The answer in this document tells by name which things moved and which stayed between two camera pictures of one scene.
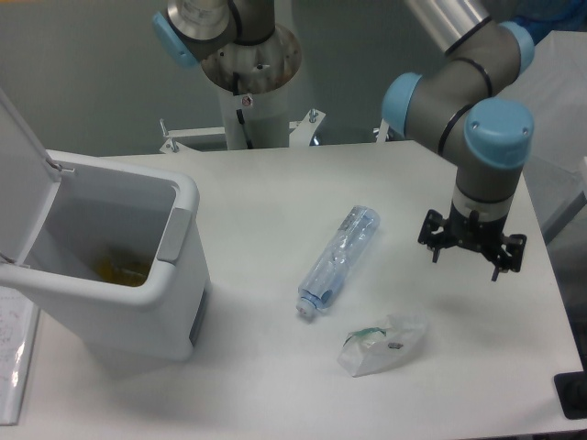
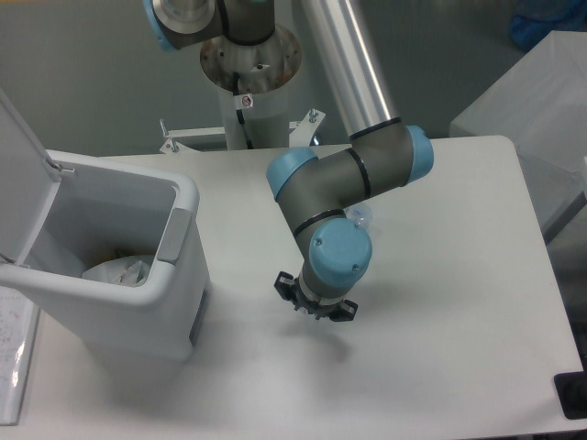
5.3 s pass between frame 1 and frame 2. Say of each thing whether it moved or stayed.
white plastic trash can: stayed
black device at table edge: stayed
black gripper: moved
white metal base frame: stayed
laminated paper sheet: stayed
